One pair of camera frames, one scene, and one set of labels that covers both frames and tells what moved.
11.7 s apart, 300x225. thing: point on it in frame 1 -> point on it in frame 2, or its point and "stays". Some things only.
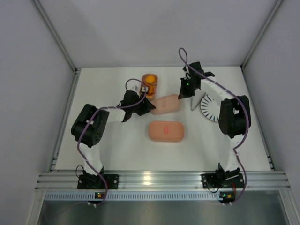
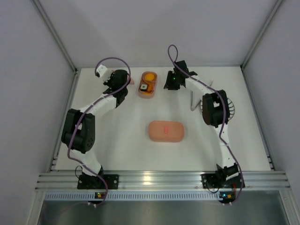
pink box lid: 166,130 stays
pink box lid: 166,104 -> 132,81
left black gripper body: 141,108 -> 123,76
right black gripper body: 185,91 -> 169,81
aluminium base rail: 163,181 stays
